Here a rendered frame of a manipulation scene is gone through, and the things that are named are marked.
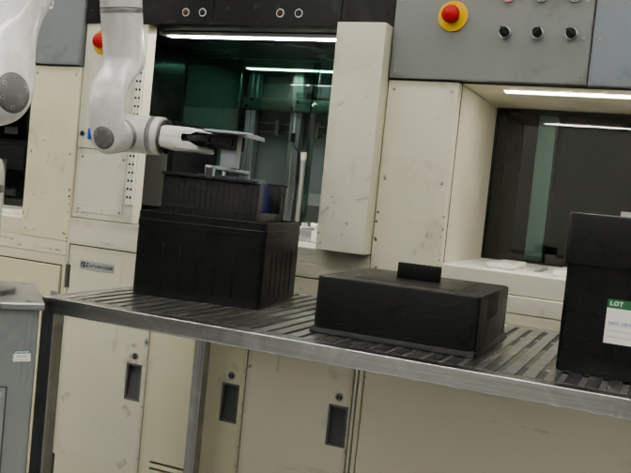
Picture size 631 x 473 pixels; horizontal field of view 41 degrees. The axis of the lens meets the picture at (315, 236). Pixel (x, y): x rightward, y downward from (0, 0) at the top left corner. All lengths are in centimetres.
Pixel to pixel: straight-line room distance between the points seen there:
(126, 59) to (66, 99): 60
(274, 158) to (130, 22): 132
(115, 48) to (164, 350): 81
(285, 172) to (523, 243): 100
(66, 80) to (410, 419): 130
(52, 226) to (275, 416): 83
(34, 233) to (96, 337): 35
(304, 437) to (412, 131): 78
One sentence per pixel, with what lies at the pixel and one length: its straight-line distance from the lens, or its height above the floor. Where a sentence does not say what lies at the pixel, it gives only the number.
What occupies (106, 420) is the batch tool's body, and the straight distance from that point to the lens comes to 239.
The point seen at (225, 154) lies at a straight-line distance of 181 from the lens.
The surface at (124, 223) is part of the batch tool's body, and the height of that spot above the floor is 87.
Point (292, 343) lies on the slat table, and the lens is 138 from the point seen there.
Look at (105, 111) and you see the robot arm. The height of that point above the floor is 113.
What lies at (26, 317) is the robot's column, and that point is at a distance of 157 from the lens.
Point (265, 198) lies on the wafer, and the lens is 183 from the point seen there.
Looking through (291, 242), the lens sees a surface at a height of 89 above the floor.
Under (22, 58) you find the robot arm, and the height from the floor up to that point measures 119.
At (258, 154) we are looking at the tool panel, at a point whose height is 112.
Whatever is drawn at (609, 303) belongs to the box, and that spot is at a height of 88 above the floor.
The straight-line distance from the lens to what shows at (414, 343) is 141.
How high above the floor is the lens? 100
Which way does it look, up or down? 3 degrees down
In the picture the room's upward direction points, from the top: 6 degrees clockwise
